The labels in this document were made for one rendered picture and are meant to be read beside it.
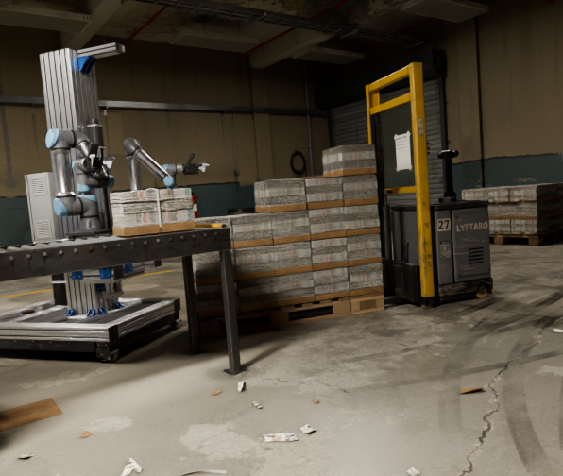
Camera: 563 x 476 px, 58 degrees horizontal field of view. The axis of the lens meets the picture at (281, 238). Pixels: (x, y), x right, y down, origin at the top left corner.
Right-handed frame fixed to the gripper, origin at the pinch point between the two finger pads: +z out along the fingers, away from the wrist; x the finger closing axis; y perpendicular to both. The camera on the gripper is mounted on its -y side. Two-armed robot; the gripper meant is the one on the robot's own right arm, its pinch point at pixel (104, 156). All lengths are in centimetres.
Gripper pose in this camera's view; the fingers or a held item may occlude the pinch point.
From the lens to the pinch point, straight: 294.4
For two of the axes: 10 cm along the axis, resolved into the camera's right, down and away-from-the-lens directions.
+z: 7.0, 0.1, -7.1
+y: -0.2, 10.0, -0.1
